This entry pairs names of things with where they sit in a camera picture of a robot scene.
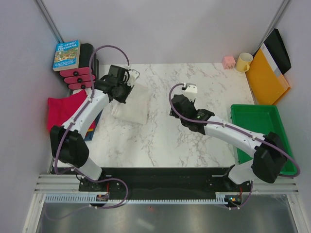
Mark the white t shirt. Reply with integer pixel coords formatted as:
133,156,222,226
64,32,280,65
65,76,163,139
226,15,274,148
111,84,151,125

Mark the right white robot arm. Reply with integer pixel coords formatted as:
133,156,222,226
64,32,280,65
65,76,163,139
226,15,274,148
170,95,288,191

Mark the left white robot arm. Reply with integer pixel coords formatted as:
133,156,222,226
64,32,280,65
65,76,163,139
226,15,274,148
50,65,140,191

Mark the black pink drawer organizer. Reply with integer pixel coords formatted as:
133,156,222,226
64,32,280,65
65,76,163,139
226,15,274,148
59,43,94,90

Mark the blue folded t shirt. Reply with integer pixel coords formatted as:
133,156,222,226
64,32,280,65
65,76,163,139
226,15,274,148
84,111,102,141

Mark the red folded t shirt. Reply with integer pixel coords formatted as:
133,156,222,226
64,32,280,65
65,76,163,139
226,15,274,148
47,90,87,132

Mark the blue treehouse book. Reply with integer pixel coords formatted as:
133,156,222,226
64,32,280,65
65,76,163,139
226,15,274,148
52,40,81,72

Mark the pink plug cube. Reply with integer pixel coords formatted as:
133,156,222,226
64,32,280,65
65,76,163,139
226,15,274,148
222,56,236,69

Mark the yellow mug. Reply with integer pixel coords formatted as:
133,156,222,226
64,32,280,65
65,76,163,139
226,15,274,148
236,52,253,72

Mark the green plastic tray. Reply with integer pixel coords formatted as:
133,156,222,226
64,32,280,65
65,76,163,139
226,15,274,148
229,104,296,176

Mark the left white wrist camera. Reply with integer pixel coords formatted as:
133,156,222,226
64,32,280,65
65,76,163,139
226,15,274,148
127,69,140,87

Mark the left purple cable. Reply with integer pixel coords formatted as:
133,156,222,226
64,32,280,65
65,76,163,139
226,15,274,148
43,45,131,220

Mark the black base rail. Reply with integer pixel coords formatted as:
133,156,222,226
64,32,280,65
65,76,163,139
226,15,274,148
79,167,251,200

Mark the white slotted cable duct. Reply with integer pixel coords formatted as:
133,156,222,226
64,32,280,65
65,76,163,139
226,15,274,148
44,194,236,204

